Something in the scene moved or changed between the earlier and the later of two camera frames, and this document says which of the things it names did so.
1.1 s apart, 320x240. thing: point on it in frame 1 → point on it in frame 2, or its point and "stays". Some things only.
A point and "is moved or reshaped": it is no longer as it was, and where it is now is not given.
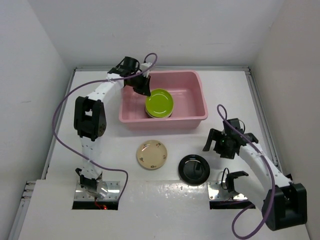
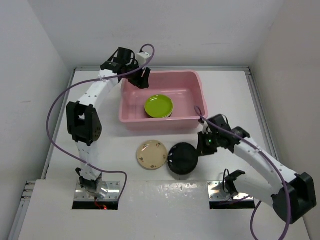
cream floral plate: [151, 155] stays
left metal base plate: [113, 193] stays
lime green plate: [160, 103] is moved or reshaped
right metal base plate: [216, 192] stays
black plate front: [194, 169] → [183, 158]
